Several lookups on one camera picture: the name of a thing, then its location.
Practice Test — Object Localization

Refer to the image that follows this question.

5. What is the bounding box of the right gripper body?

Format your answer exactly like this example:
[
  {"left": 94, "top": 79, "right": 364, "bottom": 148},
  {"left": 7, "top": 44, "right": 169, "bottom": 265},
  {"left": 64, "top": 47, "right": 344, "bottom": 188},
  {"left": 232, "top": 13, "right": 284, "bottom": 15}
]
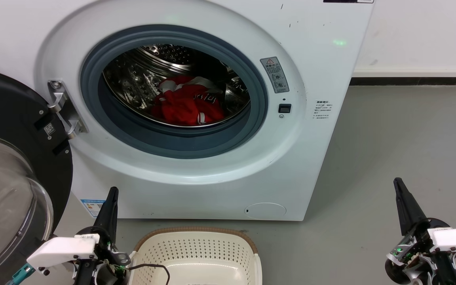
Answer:
[{"left": 385, "top": 219, "right": 456, "bottom": 285}]

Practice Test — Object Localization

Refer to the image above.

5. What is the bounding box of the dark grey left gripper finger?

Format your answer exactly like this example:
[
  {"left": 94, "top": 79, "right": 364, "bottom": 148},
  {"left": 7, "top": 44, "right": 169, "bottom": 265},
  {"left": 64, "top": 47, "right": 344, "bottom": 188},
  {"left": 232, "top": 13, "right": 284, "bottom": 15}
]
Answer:
[
  {"left": 109, "top": 187, "right": 119, "bottom": 243},
  {"left": 93, "top": 187, "right": 114, "bottom": 238}
]

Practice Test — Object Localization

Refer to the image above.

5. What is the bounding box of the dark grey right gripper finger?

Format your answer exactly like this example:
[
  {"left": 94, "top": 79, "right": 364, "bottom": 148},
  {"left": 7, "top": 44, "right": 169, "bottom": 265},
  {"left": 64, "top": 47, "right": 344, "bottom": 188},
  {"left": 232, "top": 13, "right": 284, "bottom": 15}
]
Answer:
[
  {"left": 397, "top": 178, "right": 428, "bottom": 229},
  {"left": 393, "top": 178, "right": 414, "bottom": 237}
]

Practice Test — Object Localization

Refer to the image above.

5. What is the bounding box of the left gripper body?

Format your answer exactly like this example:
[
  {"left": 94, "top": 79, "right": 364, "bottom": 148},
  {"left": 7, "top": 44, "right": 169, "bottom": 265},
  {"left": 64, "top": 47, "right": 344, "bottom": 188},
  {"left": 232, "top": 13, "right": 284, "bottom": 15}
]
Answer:
[{"left": 26, "top": 228, "right": 131, "bottom": 285}]

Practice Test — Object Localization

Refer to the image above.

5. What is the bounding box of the cream plastic laundry basket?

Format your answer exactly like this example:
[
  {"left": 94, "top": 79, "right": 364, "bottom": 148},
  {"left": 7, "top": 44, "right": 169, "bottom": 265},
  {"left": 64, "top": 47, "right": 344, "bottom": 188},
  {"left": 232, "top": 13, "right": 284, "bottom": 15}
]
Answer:
[{"left": 128, "top": 227, "right": 263, "bottom": 285}]

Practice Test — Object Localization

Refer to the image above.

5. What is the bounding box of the stainless steel washing machine drum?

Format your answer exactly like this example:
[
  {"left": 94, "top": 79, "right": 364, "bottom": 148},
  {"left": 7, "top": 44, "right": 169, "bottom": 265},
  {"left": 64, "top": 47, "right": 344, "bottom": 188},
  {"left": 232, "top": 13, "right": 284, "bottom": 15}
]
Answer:
[{"left": 102, "top": 44, "right": 251, "bottom": 128}]

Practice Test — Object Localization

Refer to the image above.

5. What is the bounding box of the black washing machine door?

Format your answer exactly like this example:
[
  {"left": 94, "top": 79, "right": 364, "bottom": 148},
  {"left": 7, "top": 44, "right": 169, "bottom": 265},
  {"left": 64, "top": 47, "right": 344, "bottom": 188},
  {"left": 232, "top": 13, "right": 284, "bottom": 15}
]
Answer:
[{"left": 0, "top": 67, "right": 73, "bottom": 285}]

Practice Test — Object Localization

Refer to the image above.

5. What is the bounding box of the blue energy label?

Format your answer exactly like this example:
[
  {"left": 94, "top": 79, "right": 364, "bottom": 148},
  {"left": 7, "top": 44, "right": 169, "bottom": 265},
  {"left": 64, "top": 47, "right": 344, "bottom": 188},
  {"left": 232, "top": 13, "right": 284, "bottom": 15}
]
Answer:
[{"left": 80, "top": 199, "right": 106, "bottom": 218}]

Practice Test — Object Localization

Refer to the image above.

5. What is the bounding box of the grey rubber door gasket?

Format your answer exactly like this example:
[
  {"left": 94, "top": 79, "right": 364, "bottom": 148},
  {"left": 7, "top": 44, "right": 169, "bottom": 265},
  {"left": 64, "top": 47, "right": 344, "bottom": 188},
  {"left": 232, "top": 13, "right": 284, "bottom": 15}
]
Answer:
[{"left": 80, "top": 25, "right": 269, "bottom": 160}]

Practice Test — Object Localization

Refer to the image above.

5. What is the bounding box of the white front-load washing machine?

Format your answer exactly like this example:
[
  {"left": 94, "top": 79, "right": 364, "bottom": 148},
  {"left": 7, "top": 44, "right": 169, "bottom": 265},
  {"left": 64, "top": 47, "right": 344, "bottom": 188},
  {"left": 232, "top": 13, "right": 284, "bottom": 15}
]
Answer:
[{"left": 0, "top": 0, "right": 375, "bottom": 221}]

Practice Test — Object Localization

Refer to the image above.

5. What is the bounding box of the silver metal door hinge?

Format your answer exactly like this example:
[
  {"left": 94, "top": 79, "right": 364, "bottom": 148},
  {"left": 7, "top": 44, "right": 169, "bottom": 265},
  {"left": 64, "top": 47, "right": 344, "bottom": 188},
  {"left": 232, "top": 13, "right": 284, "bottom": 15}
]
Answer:
[{"left": 47, "top": 80, "right": 89, "bottom": 139}]

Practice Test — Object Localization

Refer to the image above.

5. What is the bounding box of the white text sticker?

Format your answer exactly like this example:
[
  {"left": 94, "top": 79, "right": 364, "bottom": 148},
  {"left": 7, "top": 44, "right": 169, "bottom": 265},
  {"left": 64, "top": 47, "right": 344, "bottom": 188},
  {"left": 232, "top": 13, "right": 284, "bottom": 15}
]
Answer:
[{"left": 313, "top": 99, "right": 333, "bottom": 120}]

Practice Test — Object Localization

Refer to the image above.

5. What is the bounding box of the red and white garment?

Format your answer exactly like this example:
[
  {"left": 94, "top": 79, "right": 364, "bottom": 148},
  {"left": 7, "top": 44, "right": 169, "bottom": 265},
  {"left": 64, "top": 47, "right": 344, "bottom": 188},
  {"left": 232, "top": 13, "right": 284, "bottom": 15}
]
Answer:
[{"left": 150, "top": 75, "right": 225, "bottom": 126}]

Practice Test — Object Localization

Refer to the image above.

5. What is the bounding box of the round filter cover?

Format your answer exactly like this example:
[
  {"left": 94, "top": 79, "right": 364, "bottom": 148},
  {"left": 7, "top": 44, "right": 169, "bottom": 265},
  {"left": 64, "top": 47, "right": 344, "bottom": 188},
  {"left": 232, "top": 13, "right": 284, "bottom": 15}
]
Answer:
[{"left": 244, "top": 203, "right": 287, "bottom": 219}]

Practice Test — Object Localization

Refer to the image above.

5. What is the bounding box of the grey warning sticker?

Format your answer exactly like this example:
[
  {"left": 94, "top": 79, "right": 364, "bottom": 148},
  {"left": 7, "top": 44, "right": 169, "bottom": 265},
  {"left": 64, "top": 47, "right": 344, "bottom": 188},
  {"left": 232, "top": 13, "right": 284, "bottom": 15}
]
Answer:
[{"left": 260, "top": 57, "right": 290, "bottom": 94}]

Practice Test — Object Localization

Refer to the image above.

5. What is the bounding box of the teal cable connector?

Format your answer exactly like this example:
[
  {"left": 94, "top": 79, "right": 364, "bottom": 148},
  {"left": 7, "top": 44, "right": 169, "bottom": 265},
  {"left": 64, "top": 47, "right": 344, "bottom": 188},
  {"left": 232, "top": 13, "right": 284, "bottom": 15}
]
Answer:
[{"left": 6, "top": 264, "right": 35, "bottom": 285}]

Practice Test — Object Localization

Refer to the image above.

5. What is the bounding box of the thin black cable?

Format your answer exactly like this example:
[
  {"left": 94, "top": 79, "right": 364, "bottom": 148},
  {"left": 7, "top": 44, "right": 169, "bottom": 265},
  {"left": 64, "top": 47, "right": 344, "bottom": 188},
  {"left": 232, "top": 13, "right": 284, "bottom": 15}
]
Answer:
[{"left": 128, "top": 264, "right": 171, "bottom": 285}]

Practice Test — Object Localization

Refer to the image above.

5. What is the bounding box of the black wall baseboard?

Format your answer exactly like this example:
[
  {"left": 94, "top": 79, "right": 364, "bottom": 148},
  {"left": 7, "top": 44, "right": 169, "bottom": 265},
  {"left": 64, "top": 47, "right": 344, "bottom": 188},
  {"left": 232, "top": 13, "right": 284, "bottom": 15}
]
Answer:
[{"left": 350, "top": 76, "right": 456, "bottom": 86}]

